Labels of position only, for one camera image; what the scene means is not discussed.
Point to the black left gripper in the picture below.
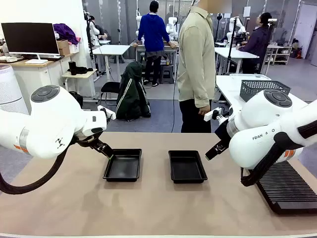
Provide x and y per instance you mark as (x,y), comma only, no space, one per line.
(97,141)

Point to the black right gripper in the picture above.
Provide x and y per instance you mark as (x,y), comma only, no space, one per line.
(224,134)

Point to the black ESD tray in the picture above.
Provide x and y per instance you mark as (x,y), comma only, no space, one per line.
(123,171)
(187,168)

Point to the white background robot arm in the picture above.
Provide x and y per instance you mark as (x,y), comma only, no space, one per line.
(171,24)
(94,31)
(138,19)
(235,24)

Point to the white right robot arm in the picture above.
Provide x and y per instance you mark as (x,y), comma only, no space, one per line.
(260,124)

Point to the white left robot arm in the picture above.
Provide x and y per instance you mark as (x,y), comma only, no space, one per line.
(49,119)

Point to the beige-sleeved right forearm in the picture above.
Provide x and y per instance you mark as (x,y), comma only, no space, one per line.
(201,91)

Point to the person's right hand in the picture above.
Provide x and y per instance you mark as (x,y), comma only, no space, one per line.
(205,110)

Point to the black backpack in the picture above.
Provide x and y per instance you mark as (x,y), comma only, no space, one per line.
(78,98)

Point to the dark green striped jacket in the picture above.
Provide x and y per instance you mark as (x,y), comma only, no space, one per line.
(131,94)

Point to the black chair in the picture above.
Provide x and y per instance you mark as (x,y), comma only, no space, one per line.
(110,86)

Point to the large white side table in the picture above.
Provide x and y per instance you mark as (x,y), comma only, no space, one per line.
(227,86)

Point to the grey mesh basket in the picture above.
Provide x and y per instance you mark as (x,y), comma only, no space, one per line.
(257,85)

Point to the small wooden-top side table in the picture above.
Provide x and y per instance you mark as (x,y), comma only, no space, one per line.
(79,74)

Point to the black slotted board rack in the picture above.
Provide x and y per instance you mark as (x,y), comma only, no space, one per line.
(287,188)

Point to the black cloth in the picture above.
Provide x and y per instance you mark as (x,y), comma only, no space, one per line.
(83,70)

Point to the black tumbler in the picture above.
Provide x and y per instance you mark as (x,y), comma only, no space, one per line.
(72,68)

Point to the person in beige shirt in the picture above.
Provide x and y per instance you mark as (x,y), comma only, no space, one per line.
(195,62)

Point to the grey step stool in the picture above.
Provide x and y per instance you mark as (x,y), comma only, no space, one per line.
(167,73)

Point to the black tripod stand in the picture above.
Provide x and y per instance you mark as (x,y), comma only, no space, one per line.
(231,57)
(89,42)

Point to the white background table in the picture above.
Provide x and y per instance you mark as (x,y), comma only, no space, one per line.
(230,52)
(111,48)

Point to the white cabinet with wooden top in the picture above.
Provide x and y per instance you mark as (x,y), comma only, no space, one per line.
(37,74)

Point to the wooden-top background table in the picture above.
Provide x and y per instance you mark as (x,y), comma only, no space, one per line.
(174,49)

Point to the cardboard box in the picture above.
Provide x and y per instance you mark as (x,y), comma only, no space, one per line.
(63,48)

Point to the white keyboard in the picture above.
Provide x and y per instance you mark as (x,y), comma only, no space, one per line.
(36,61)

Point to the person in purple hoodie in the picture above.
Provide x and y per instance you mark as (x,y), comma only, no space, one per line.
(257,42)

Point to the seated person in dark shirt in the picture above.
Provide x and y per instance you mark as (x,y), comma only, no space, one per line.
(101,32)

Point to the white storage shelf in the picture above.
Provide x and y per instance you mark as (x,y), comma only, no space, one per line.
(282,52)

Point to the purple cloth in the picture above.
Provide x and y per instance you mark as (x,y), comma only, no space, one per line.
(65,32)

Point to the person in blue hoodie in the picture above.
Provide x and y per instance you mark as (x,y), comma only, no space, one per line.
(152,32)

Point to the black computer monitor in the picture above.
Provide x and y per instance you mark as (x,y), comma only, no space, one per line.
(29,37)

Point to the white paper sign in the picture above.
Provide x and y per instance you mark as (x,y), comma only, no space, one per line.
(247,11)

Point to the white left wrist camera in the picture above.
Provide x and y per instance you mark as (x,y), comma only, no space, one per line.
(109,114)

